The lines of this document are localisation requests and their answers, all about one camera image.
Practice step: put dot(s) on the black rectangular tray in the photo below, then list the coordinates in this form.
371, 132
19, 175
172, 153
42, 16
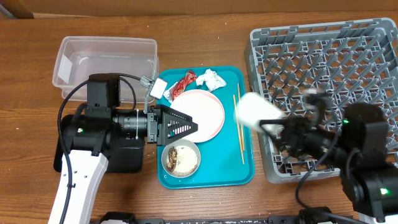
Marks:
124, 157

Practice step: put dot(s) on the brown food scrap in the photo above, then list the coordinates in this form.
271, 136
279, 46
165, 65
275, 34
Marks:
172, 159

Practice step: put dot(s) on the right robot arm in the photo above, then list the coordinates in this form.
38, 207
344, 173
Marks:
358, 150

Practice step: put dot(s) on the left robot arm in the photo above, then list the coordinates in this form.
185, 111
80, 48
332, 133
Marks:
96, 136

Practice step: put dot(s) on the crumpled white napkin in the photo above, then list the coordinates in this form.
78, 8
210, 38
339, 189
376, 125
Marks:
211, 79

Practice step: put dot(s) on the pink round plate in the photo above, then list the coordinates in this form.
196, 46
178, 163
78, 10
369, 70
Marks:
206, 111

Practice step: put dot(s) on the teal serving tray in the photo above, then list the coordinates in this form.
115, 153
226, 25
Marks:
221, 163

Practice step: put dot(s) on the red snack wrapper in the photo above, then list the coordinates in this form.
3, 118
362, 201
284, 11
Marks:
179, 87

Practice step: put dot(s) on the small grey bowl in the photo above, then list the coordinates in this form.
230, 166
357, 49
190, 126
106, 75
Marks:
181, 142

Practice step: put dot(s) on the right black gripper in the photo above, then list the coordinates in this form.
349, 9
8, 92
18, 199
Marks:
291, 127

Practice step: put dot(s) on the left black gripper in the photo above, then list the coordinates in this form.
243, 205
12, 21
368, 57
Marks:
154, 134

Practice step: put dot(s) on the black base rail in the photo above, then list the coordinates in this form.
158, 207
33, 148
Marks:
302, 218

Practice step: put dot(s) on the grey dishwasher rack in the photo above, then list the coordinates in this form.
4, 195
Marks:
354, 61

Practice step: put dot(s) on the left wooden chopstick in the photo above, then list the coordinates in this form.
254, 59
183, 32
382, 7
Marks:
238, 130

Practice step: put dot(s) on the white cup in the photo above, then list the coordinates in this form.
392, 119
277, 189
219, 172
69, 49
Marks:
252, 108

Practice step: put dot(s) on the clear plastic bin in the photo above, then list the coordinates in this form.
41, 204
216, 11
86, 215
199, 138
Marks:
81, 56

